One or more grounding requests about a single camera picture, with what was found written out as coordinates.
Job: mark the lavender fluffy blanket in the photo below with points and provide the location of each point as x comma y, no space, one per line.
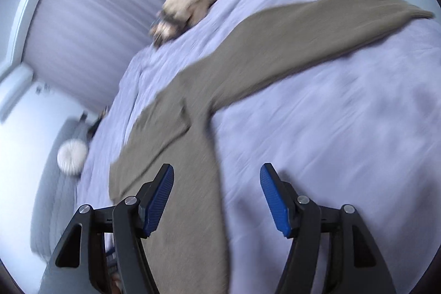
344,125

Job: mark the pale pleated curtain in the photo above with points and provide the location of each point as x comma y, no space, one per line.
86,22

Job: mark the brown knitted sweater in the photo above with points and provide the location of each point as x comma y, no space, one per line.
275,39

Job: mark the white round cushion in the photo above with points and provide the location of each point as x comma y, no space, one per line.
71,156

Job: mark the grey quilted mattress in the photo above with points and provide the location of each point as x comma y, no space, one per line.
51,211

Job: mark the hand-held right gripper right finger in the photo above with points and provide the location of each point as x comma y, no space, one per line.
274,201

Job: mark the white air conditioner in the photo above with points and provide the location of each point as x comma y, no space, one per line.
13,87

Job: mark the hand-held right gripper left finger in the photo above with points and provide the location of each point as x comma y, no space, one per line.
159,196

